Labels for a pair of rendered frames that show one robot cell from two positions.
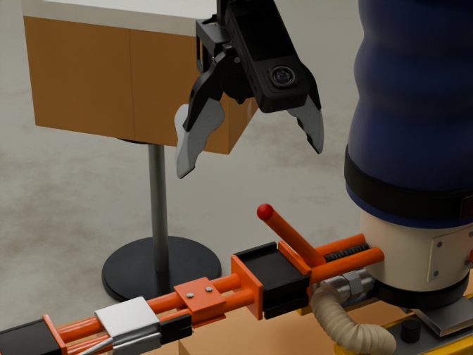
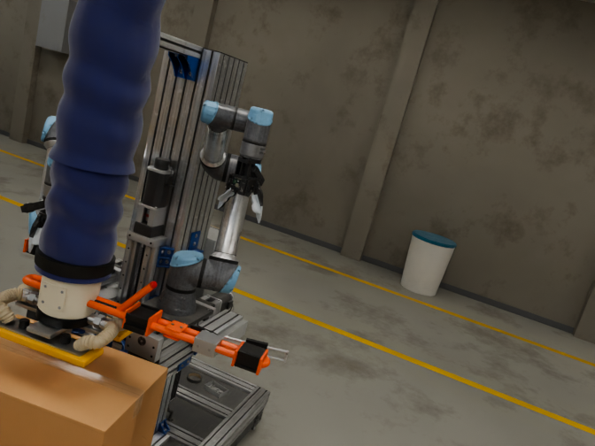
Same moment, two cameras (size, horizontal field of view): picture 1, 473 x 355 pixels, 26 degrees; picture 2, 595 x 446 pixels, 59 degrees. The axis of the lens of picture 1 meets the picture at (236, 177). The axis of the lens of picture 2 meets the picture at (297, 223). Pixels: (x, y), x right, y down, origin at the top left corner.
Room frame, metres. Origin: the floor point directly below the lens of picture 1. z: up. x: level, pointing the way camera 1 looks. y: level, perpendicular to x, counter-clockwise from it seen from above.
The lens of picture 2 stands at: (2.11, 1.13, 1.91)
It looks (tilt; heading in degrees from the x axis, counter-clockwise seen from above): 12 degrees down; 217
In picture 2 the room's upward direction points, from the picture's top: 15 degrees clockwise
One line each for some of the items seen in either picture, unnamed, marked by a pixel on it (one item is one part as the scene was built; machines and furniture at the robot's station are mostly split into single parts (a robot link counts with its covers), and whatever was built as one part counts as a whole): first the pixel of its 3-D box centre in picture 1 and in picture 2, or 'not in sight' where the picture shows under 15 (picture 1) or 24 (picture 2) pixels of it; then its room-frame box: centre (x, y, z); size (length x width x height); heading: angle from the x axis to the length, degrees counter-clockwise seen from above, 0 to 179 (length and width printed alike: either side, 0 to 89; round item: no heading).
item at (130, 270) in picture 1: (158, 196); not in sight; (2.78, 0.25, 0.31); 0.40 x 0.40 x 0.62
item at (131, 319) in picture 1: (128, 329); (207, 343); (1.06, 0.14, 1.18); 0.07 x 0.07 x 0.04; 28
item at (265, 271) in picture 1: (270, 279); (142, 319); (1.16, -0.05, 1.18); 0.10 x 0.08 x 0.06; 28
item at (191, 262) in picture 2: not in sight; (186, 268); (0.78, -0.31, 1.20); 0.13 x 0.12 x 0.14; 136
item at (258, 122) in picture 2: not in sight; (258, 126); (0.90, -0.01, 1.82); 0.09 x 0.08 x 0.11; 46
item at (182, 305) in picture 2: not in sight; (178, 296); (0.79, -0.32, 1.09); 0.15 x 0.15 x 0.10
